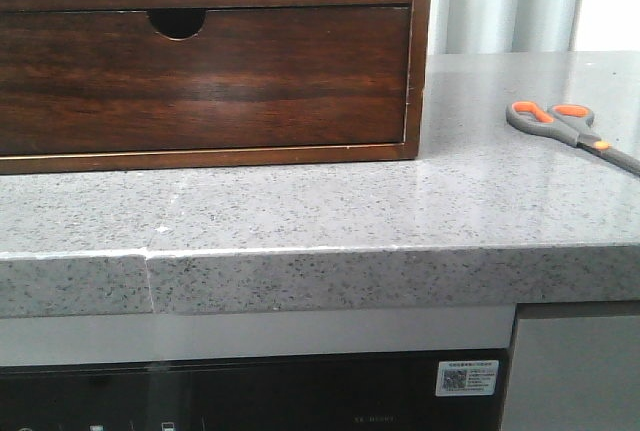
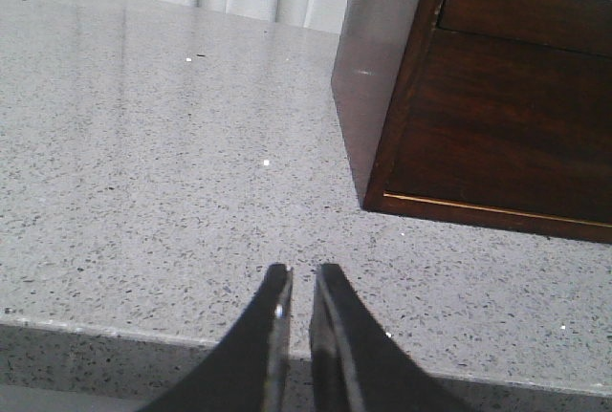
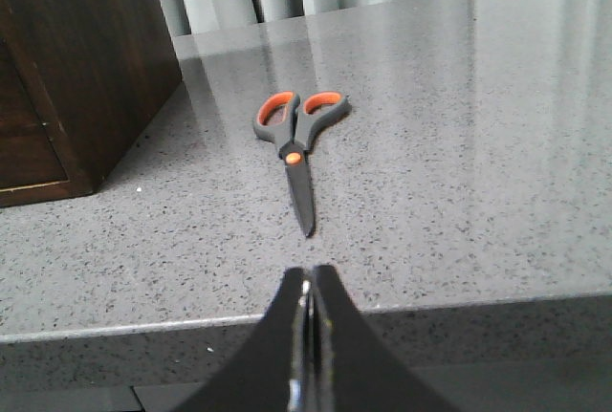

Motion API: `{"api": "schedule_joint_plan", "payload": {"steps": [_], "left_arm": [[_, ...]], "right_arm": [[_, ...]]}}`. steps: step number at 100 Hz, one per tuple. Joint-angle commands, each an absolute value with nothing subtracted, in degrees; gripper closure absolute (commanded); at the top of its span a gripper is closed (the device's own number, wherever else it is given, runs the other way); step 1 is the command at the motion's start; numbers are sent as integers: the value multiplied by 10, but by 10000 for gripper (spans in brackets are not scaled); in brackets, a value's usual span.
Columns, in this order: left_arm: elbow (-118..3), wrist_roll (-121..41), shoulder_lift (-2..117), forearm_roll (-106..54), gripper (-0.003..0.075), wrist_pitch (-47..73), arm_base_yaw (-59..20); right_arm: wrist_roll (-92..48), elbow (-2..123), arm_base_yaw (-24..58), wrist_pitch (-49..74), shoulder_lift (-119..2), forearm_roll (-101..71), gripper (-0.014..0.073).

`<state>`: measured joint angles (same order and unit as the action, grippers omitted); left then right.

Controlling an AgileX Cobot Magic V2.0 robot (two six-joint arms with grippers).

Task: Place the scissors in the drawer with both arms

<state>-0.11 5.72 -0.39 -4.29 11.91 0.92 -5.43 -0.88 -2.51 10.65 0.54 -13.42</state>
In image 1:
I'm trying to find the grey orange scissors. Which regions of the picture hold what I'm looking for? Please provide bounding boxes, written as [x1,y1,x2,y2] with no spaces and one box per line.
[505,101,639,176]

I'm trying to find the white QR code sticker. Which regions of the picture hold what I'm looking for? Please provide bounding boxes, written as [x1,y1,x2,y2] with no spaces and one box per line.
[435,360,500,397]

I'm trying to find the grey cabinet door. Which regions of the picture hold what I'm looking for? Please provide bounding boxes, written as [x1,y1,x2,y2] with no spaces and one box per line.
[501,316,639,430]

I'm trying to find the black built-in appliance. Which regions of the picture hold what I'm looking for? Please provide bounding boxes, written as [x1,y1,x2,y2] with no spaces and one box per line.
[1,349,509,430]

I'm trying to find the pale grey curtain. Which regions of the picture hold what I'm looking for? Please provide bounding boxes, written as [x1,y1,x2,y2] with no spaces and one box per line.
[427,0,640,56]

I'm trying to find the dark wooden drawer cabinet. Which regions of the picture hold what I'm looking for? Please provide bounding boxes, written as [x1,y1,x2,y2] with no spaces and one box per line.
[1,0,430,174]

